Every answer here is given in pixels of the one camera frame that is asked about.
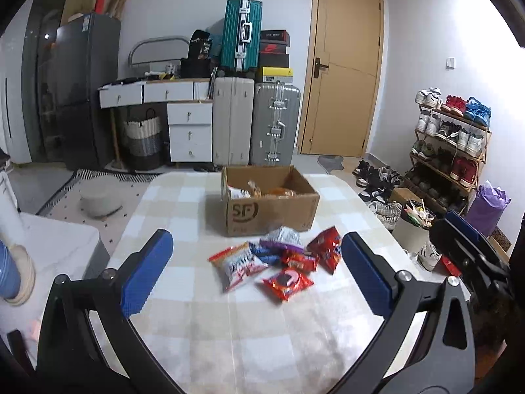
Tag white side table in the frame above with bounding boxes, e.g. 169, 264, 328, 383
16, 212, 102, 286

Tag teal suitcase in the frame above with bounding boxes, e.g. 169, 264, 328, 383
220, 0, 263, 72

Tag red cookie packet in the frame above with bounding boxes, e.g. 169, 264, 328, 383
262, 267, 314, 302

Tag grey door mat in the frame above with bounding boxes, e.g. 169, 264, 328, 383
317, 154, 346, 174

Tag blue round container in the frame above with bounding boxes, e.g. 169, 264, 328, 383
0, 240, 22, 299

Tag grey refrigerator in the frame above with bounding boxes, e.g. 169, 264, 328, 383
36, 12, 122, 171

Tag small silver purple snack packet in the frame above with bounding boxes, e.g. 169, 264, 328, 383
260, 227, 304, 255

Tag blue snack packet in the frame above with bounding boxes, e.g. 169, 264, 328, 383
248, 242, 271, 265

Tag dark glass cabinet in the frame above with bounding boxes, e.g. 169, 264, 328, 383
20, 0, 101, 165

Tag wooden shoe rack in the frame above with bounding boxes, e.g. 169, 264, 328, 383
404, 104, 492, 218

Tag white red snack packet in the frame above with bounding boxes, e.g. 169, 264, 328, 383
208, 243, 269, 293

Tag silver suitcase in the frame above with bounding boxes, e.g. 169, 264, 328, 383
250, 82, 302, 167

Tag plain black shoe box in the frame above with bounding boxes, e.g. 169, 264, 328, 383
258, 53, 290, 69

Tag purple bag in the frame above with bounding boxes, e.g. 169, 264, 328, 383
465, 181, 512, 239

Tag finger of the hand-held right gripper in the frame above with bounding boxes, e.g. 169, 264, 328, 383
429, 218, 499, 274
446, 210, 509, 263

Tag brown cardboard box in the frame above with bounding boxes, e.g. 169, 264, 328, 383
220, 165, 321, 237

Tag white tall cabinet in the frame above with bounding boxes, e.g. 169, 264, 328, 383
0, 29, 33, 165

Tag wooden door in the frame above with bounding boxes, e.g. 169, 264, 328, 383
299, 0, 384, 157

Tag black printed bag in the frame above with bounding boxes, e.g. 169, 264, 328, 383
188, 30, 213, 60

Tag small cardboard box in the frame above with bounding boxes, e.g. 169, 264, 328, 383
389, 187, 419, 206

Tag black storage bin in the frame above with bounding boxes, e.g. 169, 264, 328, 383
180, 58, 214, 78

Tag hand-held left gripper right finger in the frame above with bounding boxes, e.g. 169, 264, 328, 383
340, 232, 476, 394

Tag small red snack packet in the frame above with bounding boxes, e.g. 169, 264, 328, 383
281, 252, 320, 272

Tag grey oval frame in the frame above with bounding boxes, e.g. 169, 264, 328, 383
128, 35, 190, 75

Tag white trash bin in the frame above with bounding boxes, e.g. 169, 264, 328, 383
391, 200, 436, 253

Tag woven laundry basket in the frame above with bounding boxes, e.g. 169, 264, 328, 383
122, 107, 162, 171

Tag white drawer desk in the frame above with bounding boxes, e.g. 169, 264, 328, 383
98, 78, 214, 169

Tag shoe rack with shoes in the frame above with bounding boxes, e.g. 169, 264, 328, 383
410, 87, 492, 214

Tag beige suitcase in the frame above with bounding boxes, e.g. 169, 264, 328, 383
212, 76, 256, 166

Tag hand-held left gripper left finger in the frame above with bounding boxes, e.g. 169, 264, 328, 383
36, 229, 187, 394

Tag beige round disc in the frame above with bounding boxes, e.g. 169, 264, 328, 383
5, 244, 37, 306

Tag white round pouf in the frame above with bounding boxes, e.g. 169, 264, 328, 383
79, 185, 124, 219

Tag red triangular snack bag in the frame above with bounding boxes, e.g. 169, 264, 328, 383
307, 227, 343, 275

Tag striped rug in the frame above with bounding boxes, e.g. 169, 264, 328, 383
36, 167, 165, 230

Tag pile of scattered shoes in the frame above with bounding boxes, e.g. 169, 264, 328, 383
353, 160, 444, 272

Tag yellow black shoe box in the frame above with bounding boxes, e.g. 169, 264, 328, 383
256, 67, 295, 85

